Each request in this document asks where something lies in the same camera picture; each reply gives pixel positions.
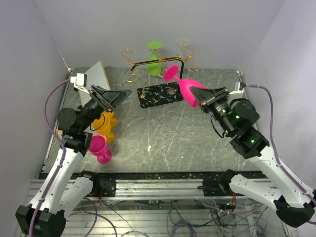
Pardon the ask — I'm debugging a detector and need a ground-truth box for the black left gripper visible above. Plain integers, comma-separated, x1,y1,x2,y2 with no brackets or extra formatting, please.
79,84,131,131

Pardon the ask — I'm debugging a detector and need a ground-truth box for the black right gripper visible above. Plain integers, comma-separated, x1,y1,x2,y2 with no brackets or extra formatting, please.
190,86,234,136

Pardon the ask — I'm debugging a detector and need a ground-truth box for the yellow wine glass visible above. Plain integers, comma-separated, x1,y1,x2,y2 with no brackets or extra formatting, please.
91,112,118,136
99,131,115,144

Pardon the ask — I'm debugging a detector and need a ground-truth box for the pink wine glass back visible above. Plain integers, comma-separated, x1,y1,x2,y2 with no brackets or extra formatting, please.
163,65,206,108

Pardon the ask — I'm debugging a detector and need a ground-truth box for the pink wine glass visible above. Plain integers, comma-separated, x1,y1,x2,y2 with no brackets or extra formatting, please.
88,135,112,164
163,65,206,108

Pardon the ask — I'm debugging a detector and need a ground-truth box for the pink wine glass front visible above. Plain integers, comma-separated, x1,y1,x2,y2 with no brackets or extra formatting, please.
88,135,112,164

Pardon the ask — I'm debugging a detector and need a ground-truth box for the green wine glass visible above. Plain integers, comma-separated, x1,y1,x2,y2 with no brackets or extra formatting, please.
147,40,163,76

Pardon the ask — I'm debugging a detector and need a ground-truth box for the clear wine glass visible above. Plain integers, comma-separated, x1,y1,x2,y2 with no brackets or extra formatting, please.
176,38,190,58

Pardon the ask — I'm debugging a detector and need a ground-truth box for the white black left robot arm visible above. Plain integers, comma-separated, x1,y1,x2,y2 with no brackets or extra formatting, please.
15,85,132,237

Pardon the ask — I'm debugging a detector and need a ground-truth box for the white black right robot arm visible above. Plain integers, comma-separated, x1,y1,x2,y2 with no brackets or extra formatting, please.
190,86,316,228

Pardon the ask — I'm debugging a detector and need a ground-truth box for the white gold framed board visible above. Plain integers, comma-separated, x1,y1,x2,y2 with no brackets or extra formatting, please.
79,61,111,106

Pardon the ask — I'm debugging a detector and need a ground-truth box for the orange picture book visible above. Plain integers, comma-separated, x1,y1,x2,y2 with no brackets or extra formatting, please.
56,129,63,140

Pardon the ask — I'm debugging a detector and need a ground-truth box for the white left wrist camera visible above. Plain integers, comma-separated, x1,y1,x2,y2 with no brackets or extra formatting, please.
70,73,88,93

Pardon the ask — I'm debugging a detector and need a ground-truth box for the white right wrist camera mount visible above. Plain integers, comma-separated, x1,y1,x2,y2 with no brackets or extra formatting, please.
229,82,246,100

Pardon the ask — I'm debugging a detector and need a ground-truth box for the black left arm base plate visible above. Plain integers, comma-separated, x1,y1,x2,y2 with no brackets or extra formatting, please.
78,170,116,197

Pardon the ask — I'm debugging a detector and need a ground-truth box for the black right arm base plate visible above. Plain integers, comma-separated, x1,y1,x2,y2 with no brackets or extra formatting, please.
197,169,239,195

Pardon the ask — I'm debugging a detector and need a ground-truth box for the aluminium rail frame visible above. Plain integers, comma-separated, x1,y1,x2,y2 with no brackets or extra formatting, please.
14,178,297,237

